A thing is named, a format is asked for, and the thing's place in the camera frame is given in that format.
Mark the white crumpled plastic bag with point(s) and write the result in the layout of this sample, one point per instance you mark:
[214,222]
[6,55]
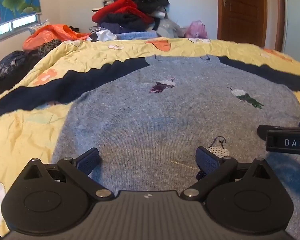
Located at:
[102,35]

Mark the yellow printed quilt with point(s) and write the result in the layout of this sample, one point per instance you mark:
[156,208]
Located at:
[22,140]

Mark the grey plastic bag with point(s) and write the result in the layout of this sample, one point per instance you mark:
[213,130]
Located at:
[168,28]

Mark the brown wooden door frame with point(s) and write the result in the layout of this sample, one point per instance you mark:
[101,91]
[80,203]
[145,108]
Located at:
[278,12]

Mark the window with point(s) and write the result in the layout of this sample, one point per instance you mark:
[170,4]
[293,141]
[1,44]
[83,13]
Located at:
[20,22]

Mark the pile of dark and red clothes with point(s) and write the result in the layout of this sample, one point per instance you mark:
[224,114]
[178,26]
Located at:
[125,7]

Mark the pink plastic bag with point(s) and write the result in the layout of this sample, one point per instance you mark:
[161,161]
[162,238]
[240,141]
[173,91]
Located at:
[196,28]

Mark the orange plastic bag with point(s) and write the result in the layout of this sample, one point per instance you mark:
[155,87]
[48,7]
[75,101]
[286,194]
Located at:
[47,33]

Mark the dark floral cloth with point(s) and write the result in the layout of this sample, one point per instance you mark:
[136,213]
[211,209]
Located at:
[10,65]

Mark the floral pillow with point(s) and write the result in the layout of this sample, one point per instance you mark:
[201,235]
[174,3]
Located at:
[37,26]

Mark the brown wooden door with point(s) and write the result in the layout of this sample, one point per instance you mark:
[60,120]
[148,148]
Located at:
[242,12]

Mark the light blue folded cloth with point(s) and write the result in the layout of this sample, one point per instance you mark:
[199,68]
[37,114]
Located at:
[137,35]

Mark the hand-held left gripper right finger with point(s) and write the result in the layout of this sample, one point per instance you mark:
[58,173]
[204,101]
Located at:
[206,160]

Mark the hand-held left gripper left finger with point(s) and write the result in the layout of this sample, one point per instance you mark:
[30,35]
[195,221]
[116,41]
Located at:
[90,158]

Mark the grey sweater with navy sleeves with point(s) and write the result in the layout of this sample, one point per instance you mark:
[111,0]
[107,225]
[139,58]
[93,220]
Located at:
[152,110]

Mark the leopard print cloth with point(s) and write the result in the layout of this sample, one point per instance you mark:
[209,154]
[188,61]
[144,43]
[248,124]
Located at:
[48,47]

